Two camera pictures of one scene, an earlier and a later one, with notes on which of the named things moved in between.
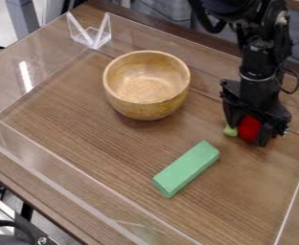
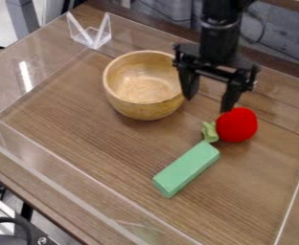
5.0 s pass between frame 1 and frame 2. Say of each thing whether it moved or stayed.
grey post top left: stayed
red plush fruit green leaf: moved
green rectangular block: stayed
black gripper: moved
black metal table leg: stayed
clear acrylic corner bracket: stayed
